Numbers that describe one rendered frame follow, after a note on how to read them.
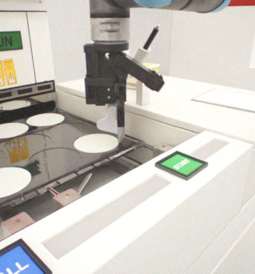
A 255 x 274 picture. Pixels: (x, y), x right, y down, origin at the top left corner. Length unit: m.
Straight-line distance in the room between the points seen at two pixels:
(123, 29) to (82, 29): 2.30
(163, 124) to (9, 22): 0.49
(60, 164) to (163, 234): 0.28
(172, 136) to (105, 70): 0.20
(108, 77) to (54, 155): 0.19
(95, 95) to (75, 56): 2.24
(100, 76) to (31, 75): 0.35
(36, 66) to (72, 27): 1.90
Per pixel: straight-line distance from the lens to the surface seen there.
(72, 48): 2.77
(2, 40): 0.83
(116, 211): 0.33
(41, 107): 1.00
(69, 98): 0.85
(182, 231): 0.38
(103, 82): 0.54
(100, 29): 0.53
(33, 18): 0.87
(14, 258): 0.29
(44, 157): 0.58
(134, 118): 0.66
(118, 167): 0.65
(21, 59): 0.85
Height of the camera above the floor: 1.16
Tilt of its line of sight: 24 degrees down
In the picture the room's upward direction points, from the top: straight up
